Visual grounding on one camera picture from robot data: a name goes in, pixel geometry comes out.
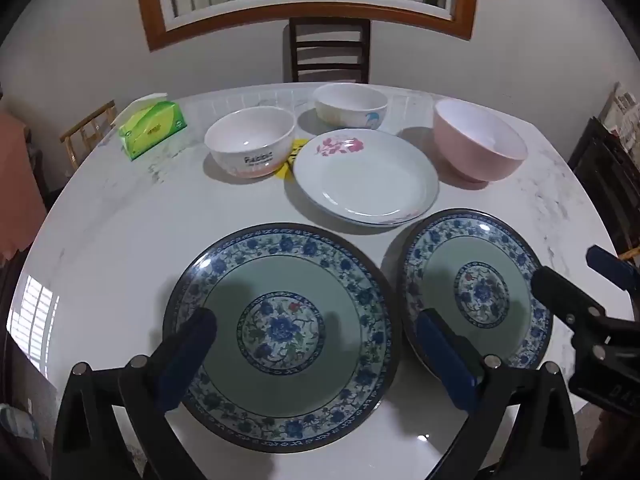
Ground white printed papers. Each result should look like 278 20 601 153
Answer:
597 82 640 136

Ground white plate with pink flower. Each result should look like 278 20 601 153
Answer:
284 129 440 227

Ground green tissue pack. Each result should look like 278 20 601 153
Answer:
117 92 187 162

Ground white bowl with blue drawing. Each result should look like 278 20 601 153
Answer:
313 83 389 131

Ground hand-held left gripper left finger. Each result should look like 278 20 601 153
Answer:
50 307 218 480

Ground pink cloth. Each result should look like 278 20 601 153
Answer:
0 110 48 263

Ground wooden framed barred window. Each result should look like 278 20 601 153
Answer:
132 0 479 52

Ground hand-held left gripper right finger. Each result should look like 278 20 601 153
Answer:
417 309 583 480

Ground pink bowl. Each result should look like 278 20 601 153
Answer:
432 98 529 184

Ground light bamboo chair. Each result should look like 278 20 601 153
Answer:
60 100 118 171

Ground yellow table sticker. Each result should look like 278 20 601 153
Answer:
277 139 307 181

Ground white bowl with dark lettering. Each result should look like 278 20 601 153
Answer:
204 107 296 180

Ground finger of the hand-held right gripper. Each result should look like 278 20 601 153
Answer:
531 265 608 341
586 245 640 293

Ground dark wooden chair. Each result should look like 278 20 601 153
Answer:
567 117 640 256
289 17 372 84

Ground blue floral green plate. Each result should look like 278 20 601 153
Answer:
397 208 555 376
162 222 401 455

